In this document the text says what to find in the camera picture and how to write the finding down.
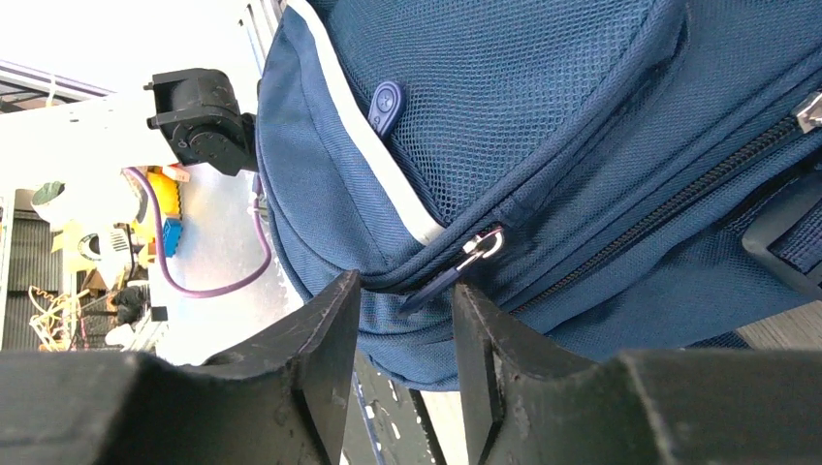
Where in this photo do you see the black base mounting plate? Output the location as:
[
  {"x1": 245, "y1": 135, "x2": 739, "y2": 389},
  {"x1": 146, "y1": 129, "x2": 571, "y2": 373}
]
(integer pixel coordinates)
[{"x1": 340, "y1": 352, "x2": 446, "y2": 465}]

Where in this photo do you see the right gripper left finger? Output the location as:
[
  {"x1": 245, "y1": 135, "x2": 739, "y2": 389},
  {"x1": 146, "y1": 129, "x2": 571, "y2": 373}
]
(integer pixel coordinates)
[{"x1": 1, "y1": 271, "x2": 361, "y2": 464}]

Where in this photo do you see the navy blue student backpack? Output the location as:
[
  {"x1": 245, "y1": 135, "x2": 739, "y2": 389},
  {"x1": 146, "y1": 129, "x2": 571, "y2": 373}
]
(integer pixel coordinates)
[{"x1": 256, "y1": 1, "x2": 821, "y2": 390}]

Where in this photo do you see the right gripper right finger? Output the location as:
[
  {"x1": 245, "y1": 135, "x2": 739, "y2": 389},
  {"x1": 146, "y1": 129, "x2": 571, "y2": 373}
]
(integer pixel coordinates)
[{"x1": 453, "y1": 283, "x2": 821, "y2": 464}]

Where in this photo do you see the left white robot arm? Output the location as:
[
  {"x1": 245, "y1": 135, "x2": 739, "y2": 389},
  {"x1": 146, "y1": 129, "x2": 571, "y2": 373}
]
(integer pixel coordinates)
[{"x1": 1, "y1": 62, "x2": 257, "y2": 186}]

